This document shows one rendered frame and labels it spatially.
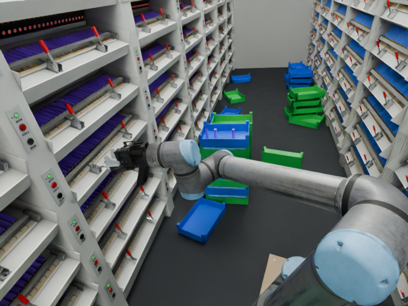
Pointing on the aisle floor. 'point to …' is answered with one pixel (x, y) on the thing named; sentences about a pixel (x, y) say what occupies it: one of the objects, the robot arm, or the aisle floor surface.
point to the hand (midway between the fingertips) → (107, 164)
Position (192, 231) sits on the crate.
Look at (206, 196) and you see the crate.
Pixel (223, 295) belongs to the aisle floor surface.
